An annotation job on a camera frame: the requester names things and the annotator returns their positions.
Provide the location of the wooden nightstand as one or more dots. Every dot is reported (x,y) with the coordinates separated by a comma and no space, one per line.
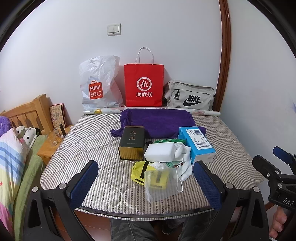
(49,147)

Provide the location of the white socks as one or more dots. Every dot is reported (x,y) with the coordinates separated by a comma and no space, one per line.
(184,166)

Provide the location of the patterned notebook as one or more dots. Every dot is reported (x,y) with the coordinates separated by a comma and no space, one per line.
(58,115)

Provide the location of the white tissue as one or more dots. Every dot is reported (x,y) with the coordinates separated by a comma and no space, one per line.
(158,165)

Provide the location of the rolled printed paper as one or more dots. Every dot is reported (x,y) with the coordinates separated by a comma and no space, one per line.
(154,110)

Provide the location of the purple plush toy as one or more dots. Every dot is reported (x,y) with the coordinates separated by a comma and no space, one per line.
(5,125)

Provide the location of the wooden headboard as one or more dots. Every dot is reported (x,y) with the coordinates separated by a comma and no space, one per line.
(34,114)

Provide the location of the green wet wipes pack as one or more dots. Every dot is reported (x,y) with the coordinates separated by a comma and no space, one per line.
(173,140)

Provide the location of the grey Nike pouch bag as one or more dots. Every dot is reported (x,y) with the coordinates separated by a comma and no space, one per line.
(182,95)

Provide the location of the spotted plush toy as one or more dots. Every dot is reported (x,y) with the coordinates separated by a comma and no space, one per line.
(27,135)

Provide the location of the white mesh drawstring pouch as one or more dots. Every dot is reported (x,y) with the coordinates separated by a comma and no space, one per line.
(154,195)

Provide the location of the brown wooden door frame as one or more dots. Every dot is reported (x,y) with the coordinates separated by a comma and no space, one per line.
(225,54)

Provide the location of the white Miniso plastic bag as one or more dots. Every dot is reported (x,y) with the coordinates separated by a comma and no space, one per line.
(98,87)

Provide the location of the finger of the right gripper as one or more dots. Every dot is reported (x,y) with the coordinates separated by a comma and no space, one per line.
(264,167)
(283,155)

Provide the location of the green bed sheet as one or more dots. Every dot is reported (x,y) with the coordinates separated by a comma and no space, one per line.
(34,166)

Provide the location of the yellow Adidas mini bag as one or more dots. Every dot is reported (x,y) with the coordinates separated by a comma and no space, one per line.
(143,173)

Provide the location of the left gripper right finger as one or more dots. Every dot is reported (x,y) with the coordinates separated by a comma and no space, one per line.
(210,184)

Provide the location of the purple towel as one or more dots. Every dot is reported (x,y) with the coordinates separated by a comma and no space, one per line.
(159,125)

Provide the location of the colourful striped blanket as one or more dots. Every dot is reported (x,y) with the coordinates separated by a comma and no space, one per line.
(12,161)

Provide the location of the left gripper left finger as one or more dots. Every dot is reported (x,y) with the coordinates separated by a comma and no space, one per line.
(80,184)

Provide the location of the red paper shopping bag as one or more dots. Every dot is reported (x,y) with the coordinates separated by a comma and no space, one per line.
(144,83)

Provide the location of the white wall switch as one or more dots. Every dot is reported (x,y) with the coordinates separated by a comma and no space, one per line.
(114,30)

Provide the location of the blue white tissue box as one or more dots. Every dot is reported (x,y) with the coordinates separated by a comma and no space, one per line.
(201,149)

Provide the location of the white sponge block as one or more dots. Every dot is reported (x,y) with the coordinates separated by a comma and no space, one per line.
(160,152)

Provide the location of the person right hand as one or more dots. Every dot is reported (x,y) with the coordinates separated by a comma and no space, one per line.
(279,219)

